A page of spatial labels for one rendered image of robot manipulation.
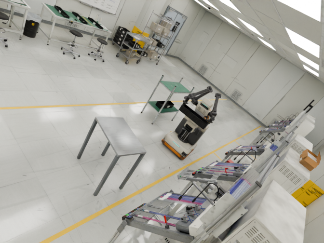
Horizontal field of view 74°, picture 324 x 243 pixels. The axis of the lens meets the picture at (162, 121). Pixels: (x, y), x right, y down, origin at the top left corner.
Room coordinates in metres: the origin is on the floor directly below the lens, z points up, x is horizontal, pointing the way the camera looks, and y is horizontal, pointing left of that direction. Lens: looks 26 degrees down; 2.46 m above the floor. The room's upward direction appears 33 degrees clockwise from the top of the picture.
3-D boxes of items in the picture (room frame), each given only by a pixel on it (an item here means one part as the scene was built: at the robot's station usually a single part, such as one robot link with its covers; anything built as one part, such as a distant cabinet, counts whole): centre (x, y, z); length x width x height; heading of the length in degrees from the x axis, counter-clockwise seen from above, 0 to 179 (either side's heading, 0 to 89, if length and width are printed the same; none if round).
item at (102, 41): (6.24, 2.77, 0.28); 0.54 x 0.52 x 0.57; 87
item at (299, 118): (6.98, -3.59, 0.95); 1.36 x 0.82 x 1.90; 64
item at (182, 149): (4.28, -0.60, 0.16); 0.67 x 0.64 x 0.25; 164
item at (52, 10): (6.04, 3.53, 0.40); 1.80 x 0.75 x 0.81; 154
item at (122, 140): (2.39, 0.36, 0.40); 0.70 x 0.45 x 0.80; 54
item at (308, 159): (2.71, -1.74, 1.82); 0.68 x 0.30 x 0.20; 154
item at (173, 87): (5.08, 0.17, 0.55); 0.91 x 0.46 x 1.10; 154
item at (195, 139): (4.37, -0.62, 0.59); 0.55 x 0.34 x 0.83; 74
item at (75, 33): (5.39, 3.09, 0.31); 0.52 x 0.49 x 0.62; 154
